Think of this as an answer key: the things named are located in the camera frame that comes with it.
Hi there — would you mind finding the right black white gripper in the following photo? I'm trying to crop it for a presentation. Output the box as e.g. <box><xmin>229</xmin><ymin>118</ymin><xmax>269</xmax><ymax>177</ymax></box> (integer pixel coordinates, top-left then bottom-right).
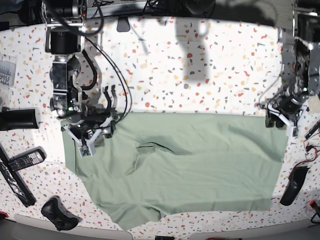
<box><xmin>50</xmin><ymin>99</ymin><xmax>118</xmax><ymax>157</ymax></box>

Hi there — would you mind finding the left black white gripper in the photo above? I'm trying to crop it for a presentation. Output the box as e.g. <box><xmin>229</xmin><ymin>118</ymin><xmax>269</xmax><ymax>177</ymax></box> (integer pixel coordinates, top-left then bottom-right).
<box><xmin>264</xmin><ymin>95</ymin><xmax>309</xmax><ymax>137</ymax></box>

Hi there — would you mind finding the light green T-shirt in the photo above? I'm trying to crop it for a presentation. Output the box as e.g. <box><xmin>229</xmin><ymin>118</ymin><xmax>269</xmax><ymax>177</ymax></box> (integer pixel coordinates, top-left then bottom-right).
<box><xmin>62</xmin><ymin>112</ymin><xmax>288</xmax><ymax>231</ymax></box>

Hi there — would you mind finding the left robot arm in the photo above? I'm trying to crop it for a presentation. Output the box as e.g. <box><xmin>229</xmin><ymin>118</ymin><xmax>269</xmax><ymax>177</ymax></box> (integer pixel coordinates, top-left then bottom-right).
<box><xmin>261</xmin><ymin>0</ymin><xmax>320</xmax><ymax>137</ymax></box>

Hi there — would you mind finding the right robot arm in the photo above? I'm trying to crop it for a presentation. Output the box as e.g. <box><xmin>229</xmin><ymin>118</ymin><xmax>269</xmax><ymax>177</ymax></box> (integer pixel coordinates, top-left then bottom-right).
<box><xmin>41</xmin><ymin>0</ymin><xmax>117</xmax><ymax>157</ymax></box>

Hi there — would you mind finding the black curved handheld device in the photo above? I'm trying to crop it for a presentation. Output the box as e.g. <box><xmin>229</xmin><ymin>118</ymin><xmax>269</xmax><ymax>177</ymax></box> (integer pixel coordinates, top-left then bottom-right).
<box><xmin>280</xmin><ymin>166</ymin><xmax>310</xmax><ymax>206</ymax></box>

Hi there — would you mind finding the black TV remote control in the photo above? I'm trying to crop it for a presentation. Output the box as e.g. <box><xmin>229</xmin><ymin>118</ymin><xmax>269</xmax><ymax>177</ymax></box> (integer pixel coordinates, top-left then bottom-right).
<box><xmin>8</xmin><ymin>147</ymin><xmax>47</xmax><ymax>172</ymax></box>

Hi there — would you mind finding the small red clip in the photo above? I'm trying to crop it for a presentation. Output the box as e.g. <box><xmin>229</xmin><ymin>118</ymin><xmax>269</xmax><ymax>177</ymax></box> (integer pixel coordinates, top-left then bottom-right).
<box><xmin>309</xmin><ymin>200</ymin><xmax>318</xmax><ymax>208</ymax></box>

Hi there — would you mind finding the black cylindrical tube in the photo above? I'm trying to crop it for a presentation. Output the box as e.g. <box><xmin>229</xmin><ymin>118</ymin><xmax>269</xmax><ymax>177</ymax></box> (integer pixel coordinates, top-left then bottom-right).
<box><xmin>0</xmin><ymin>108</ymin><xmax>39</xmax><ymax>131</ymax></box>

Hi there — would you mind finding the black game controller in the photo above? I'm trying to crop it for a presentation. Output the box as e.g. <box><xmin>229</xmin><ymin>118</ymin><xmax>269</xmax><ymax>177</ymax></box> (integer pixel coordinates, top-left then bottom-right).
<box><xmin>41</xmin><ymin>196</ymin><xmax>80</xmax><ymax>232</ymax></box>

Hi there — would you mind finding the long black flat bar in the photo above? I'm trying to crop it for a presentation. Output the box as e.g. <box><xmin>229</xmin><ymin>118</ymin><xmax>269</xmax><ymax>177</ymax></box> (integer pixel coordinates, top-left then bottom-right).
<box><xmin>0</xmin><ymin>145</ymin><xmax>36</xmax><ymax>208</ymax></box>

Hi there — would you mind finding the grey monitor stand base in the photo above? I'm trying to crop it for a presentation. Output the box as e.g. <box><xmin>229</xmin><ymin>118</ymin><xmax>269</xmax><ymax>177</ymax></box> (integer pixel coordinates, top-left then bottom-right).
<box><xmin>116</xmin><ymin>16</ymin><xmax>131</xmax><ymax>33</ymax></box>

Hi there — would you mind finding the clear plastic parts box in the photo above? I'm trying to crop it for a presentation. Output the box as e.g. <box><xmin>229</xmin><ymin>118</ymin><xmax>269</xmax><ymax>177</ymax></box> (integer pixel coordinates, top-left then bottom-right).
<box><xmin>0</xmin><ymin>53</ymin><xmax>17</xmax><ymax>89</ymax></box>

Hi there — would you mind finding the black probe with cable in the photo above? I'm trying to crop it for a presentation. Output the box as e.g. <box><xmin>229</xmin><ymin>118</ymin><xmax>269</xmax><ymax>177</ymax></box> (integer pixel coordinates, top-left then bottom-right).
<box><xmin>305</xmin><ymin>121</ymin><xmax>320</xmax><ymax>140</ymax></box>

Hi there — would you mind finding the red and black wire bundle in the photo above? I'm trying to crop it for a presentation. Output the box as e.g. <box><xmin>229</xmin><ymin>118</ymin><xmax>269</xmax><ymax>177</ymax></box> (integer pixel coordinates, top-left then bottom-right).
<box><xmin>292</xmin><ymin>139</ymin><xmax>320</xmax><ymax>176</ymax></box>

